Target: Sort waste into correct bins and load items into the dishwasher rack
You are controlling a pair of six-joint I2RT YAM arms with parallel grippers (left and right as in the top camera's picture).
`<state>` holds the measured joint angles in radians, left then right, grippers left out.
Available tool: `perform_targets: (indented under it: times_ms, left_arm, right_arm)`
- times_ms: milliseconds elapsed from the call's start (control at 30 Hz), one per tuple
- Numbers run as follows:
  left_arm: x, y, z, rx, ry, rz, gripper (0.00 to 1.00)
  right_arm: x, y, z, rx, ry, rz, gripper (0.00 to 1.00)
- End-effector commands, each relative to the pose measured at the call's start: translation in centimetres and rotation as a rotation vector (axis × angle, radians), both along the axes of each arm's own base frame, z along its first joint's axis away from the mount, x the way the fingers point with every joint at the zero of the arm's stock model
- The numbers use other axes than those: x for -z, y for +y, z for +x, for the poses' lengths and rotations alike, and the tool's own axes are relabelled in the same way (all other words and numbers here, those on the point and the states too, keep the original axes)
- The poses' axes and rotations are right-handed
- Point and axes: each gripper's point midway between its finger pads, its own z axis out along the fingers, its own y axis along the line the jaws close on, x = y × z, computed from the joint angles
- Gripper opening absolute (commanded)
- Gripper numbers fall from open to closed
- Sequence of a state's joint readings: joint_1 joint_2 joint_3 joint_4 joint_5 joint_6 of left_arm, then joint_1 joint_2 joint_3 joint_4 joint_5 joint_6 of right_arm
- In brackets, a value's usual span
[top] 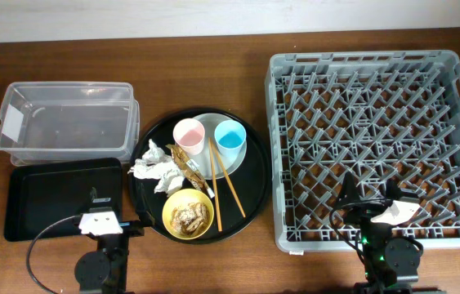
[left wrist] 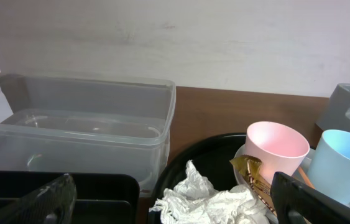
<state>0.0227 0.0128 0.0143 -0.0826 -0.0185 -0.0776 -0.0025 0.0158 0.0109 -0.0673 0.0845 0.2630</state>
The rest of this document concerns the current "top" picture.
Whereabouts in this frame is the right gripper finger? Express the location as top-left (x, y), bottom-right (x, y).
top-left (337, 171), bottom-right (360, 204)
top-left (384, 180), bottom-right (403, 201)

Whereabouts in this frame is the yellow bowl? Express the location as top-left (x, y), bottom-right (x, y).
top-left (162, 189), bottom-right (215, 240)

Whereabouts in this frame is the food scraps and rice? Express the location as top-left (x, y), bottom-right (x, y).
top-left (170, 203), bottom-right (209, 236)

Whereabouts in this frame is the white napkin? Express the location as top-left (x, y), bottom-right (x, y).
top-left (128, 140), bottom-right (185, 197)

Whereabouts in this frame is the brown snack wrapper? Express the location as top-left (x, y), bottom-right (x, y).
top-left (166, 144), bottom-right (215, 198)

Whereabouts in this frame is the pink plastic cup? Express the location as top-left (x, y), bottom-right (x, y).
top-left (172, 118), bottom-right (206, 155)

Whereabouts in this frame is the wooden chopstick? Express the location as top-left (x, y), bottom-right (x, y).
top-left (208, 138), bottom-right (246, 217)
top-left (208, 137), bottom-right (222, 232)

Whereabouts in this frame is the blue plastic cup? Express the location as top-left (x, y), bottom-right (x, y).
top-left (214, 120), bottom-right (247, 158)

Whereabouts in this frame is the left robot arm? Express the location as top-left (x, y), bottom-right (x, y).
top-left (74, 188), bottom-right (155, 293)

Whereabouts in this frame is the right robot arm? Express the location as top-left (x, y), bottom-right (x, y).
top-left (328, 171), bottom-right (424, 294)

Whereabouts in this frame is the grey dishwasher rack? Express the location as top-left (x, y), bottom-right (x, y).
top-left (265, 50), bottom-right (460, 254)

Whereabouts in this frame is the clear plastic waste bin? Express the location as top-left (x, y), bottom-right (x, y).
top-left (0, 82), bottom-right (140, 166)

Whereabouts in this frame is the black rectangular tray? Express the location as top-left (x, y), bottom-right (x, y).
top-left (3, 158), bottom-right (123, 242)

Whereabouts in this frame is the round black serving tray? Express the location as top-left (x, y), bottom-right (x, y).
top-left (127, 108), bottom-right (272, 244)

